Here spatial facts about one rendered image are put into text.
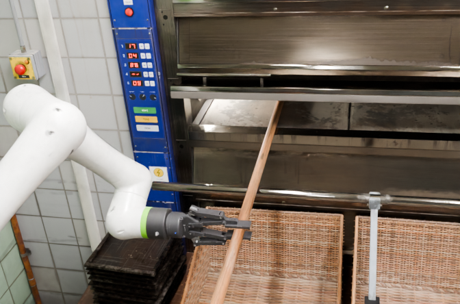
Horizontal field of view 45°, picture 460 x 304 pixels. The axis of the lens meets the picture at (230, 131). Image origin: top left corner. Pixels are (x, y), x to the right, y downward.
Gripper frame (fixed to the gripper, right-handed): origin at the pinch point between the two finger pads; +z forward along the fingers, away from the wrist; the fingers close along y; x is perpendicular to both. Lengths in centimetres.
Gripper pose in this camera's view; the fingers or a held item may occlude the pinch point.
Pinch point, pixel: (239, 229)
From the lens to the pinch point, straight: 160.3
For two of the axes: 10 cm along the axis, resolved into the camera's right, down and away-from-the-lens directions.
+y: 0.7, 8.9, 4.6
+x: -2.1, 4.6, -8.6
